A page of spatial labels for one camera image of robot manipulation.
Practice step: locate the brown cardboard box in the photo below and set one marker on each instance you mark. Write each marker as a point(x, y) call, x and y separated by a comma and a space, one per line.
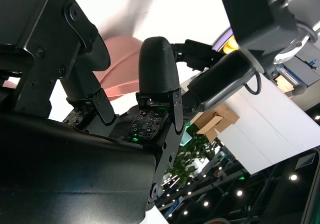
point(217, 121)

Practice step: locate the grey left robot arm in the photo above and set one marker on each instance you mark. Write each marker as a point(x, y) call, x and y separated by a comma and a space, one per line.
point(300, 3)

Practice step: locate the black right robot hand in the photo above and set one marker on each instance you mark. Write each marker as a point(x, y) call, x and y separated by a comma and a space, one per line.
point(62, 171)

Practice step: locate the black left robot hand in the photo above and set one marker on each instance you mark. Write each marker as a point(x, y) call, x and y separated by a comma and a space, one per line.
point(222, 81)

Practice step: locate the purple yellow round lamp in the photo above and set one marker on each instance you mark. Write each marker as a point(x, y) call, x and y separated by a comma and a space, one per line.
point(227, 44)

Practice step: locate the pink plastic bowl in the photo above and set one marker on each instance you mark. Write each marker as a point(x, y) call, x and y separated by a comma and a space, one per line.
point(122, 66)

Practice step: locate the blue grey machine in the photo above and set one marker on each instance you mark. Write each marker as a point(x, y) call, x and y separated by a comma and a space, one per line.
point(302, 68)

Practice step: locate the green leafy plant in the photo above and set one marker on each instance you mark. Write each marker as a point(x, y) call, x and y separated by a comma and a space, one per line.
point(192, 156)

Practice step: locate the white board panel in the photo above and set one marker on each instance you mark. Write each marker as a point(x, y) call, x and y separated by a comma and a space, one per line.
point(265, 128)

